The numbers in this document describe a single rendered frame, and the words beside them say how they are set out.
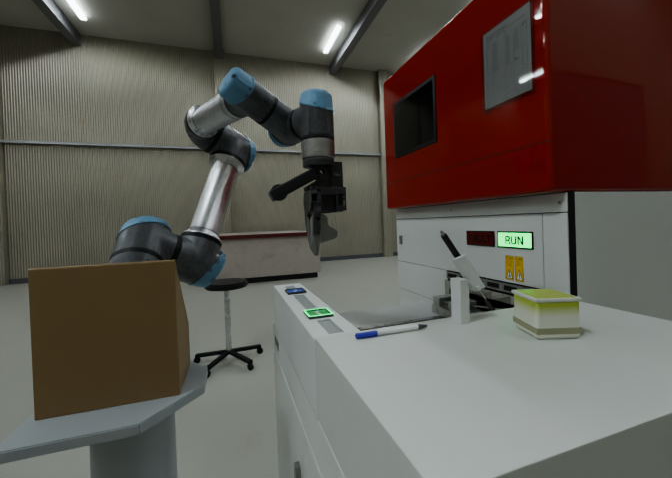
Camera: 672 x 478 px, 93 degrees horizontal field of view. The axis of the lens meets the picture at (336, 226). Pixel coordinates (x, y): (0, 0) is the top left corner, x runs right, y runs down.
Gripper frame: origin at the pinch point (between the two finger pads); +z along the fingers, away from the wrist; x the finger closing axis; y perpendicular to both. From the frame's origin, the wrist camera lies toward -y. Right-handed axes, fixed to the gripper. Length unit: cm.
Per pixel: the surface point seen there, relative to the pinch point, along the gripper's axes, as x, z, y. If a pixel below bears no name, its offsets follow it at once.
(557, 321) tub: -32.3, 11.2, 31.9
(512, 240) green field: 0, 1, 58
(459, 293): -19.6, 8.3, 23.4
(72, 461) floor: 127, 111, -97
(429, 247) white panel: 40, 5, 59
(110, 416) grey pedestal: 0.4, 28.7, -39.9
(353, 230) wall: 870, 21, 356
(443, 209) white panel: 30, -9, 59
